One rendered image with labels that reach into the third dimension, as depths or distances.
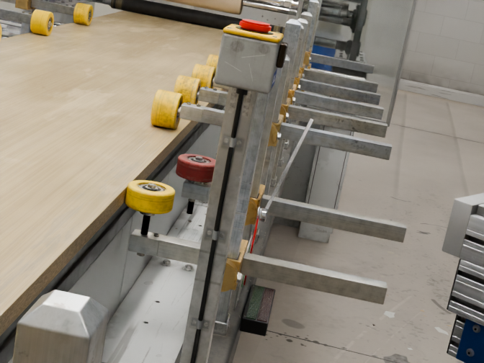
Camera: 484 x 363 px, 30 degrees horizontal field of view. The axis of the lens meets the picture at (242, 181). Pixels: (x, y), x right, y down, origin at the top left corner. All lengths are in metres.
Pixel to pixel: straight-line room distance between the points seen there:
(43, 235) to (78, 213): 0.12
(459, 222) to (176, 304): 0.61
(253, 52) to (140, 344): 0.68
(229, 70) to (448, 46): 9.44
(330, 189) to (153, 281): 2.51
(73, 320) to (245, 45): 0.72
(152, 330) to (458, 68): 9.06
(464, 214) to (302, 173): 2.99
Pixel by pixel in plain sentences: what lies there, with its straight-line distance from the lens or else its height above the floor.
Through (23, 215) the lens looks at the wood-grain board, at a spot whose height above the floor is 0.90.
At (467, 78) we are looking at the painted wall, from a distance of 10.57.
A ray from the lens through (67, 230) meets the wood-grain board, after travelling 1.27.
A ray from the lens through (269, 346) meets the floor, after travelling 3.19.
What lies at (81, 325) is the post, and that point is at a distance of 0.43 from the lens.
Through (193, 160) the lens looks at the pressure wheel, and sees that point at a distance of 1.75.
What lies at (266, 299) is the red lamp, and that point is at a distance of 1.68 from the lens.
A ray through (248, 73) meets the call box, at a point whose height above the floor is 1.17.
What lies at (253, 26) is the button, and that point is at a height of 1.23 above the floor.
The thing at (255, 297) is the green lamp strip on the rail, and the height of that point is 0.70.
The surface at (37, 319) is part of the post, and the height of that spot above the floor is 1.14.
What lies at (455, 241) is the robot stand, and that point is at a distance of 1.48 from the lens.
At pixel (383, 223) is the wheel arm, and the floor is 0.86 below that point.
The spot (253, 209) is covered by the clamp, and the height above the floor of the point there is 0.86.
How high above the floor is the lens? 1.33
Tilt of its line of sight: 15 degrees down
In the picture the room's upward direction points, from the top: 11 degrees clockwise
